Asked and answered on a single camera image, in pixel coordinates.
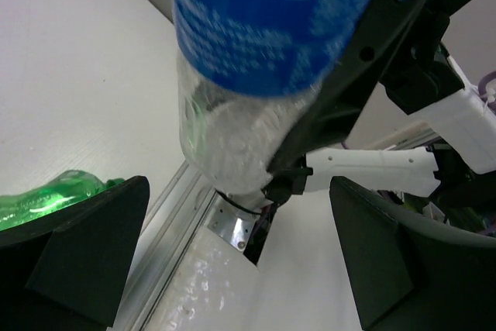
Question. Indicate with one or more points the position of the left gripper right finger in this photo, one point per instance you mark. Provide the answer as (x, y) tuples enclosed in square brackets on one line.
[(408, 272)]

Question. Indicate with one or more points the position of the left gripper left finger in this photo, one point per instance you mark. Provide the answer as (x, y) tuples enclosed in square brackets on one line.
[(67, 270)]

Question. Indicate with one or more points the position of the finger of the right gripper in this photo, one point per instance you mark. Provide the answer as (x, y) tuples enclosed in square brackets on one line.
[(346, 89)]

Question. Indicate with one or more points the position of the green plastic bottle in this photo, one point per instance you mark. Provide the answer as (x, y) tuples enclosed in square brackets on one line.
[(66, 189)]

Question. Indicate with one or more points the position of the blue label bottle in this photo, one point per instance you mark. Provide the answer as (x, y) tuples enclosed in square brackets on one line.
[(247, 71)]

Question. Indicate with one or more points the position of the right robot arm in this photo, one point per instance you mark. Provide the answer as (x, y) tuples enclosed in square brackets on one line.
[(446, 159)]

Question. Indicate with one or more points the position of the aluminium front rail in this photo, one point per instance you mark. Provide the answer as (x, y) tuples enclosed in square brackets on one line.
[(187, 204)]

